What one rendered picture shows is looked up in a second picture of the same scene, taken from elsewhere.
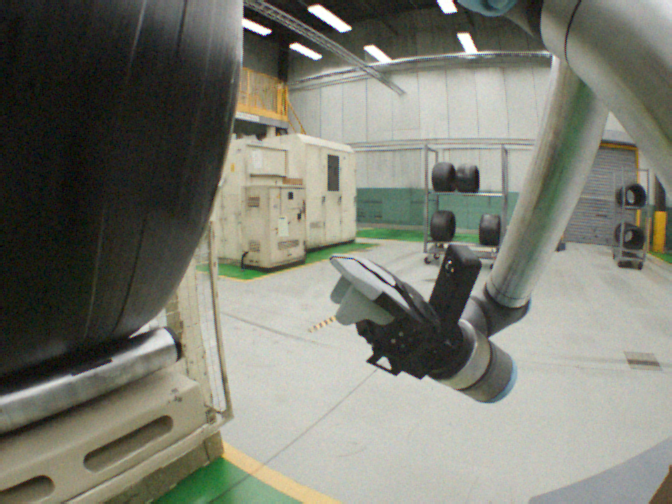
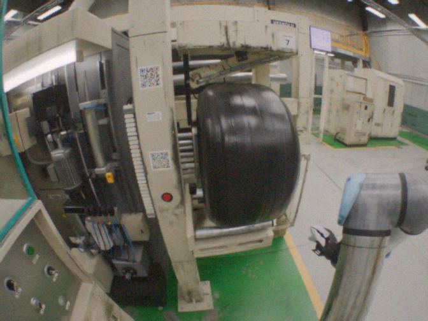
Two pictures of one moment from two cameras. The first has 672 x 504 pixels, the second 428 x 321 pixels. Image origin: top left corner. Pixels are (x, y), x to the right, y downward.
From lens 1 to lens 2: 0.49 m
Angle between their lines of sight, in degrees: 55
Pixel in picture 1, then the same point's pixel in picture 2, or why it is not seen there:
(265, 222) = (350, 120)
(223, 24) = (287, 186)
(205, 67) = (282, 198)
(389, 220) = (418, 129)
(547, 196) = not seen: hidden behind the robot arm
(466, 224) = not seen: outside the picture
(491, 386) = not seen: hidden behind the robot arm
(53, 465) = (230, 244)
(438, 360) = (332, 258)
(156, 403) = (260, 236)
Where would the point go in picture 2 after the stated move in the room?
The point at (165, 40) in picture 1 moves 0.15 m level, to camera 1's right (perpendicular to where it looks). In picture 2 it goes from (271, 197) to (314, 221)
